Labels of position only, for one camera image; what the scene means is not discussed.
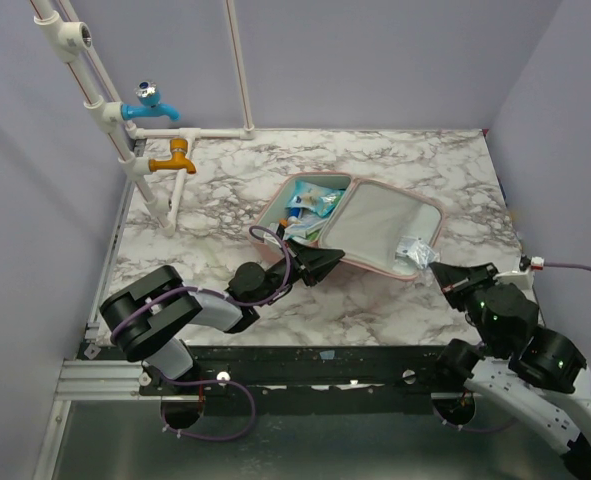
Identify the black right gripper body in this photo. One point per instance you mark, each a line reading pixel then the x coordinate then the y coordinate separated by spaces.
pixel 464 284

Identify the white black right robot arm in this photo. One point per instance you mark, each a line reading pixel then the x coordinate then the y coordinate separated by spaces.
pixel 537 375

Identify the blue water tap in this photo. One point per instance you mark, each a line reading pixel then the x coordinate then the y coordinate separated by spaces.
pixel 150 106

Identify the white pvc pipe frame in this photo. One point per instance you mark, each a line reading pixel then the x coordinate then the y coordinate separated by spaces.
pixel 160 183

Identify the aluminium profile rail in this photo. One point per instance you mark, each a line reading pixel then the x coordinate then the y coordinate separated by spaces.
pixel 92 380

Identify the white blue tube bottle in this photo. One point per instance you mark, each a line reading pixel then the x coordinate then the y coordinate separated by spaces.
pixel 294 215

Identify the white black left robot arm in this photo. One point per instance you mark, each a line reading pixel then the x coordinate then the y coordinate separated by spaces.
pixel 145 317

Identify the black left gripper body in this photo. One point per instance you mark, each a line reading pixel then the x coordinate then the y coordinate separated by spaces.
pixel 301 262

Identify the pink medicine kit case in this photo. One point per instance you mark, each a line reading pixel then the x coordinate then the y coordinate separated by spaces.
pixel 368 224

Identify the blue cotton swab bag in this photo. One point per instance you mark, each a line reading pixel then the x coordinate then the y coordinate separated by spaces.
pixel 316 199

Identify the yellow water tap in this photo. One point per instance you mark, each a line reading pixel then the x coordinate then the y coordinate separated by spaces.
pixel 179 149

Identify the clear teal plastic packet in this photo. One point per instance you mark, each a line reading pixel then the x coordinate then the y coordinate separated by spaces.
pixel 307 226

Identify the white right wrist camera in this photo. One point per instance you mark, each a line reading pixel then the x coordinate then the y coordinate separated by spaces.
pixel 523 276

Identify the small blue white sachet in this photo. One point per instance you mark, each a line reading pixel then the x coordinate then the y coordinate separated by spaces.
pixel 413 255

